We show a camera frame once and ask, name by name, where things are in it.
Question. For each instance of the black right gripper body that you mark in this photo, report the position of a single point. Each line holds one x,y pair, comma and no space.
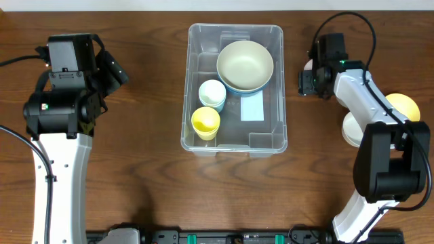
311,80

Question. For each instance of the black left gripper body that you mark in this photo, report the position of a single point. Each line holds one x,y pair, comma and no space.
112,80

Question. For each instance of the pink plastic cup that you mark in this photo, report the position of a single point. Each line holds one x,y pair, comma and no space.
309,65

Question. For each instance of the white bowl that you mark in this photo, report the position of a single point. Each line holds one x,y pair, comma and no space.
351,130

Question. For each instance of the cream beige bowl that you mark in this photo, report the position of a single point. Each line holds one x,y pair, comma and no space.
245,65

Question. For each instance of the yellow bowl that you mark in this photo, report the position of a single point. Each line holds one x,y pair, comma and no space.
405,105

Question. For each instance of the clear plastic storage bin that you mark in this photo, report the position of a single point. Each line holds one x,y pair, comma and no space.
258,138

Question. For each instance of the blue plastic cup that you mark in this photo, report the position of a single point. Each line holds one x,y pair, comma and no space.
217,106

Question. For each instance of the cream white cup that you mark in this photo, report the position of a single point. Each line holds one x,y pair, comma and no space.
212,93

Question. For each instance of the yellow cup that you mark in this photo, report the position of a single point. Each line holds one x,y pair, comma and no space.
206,122

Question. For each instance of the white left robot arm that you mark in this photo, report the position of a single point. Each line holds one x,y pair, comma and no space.
61,117

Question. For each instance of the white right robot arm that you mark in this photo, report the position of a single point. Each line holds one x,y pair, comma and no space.
391,170

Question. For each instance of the white label in bin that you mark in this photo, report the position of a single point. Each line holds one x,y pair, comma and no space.
252,107

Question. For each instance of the blue bowl under beige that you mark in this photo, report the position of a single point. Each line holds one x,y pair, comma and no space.
243,92

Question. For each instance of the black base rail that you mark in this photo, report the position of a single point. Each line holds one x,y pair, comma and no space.
299,234

